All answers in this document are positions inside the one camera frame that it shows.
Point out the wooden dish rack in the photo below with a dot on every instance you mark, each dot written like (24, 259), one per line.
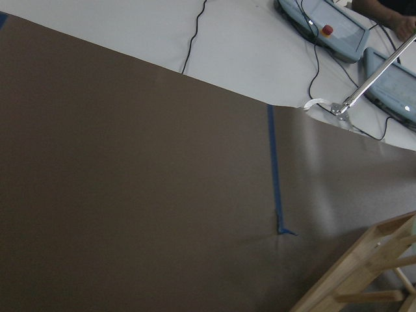
(378, 250)

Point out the person's hand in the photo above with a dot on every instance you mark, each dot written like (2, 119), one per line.
(405, 27)

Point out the chrome metal pole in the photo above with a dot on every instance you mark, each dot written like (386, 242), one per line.
(350, 101)

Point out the person's dark sleeved forearm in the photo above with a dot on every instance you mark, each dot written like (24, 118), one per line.
(389, 13)

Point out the teach pendant with red button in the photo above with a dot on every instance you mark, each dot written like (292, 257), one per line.
(325, 24)

